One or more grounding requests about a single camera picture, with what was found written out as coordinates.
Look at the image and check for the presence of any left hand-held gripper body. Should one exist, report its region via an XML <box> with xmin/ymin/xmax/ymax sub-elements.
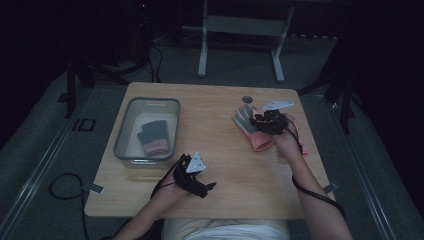
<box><xmin>173</xmin><ymin>152</ymin><xmax>209</xmax><ymax>199</ymax></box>

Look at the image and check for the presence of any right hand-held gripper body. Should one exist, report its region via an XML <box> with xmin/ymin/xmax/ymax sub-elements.
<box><xmin>261</xmin><ymin>100</ymin><xmax>295</xmax><ymax>136</ymax></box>

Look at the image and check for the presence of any person's left hand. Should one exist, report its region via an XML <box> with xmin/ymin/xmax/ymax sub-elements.
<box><xmin>155</xmin><ymin>175</ymin><xmax>193</xmax><ymax>211</ymax></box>

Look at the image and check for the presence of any person's right hand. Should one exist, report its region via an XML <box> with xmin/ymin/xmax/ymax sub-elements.
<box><xmin>271</xmin><ymin>128</ymin><xmax>305</xmax><ymax>165</ymax></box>

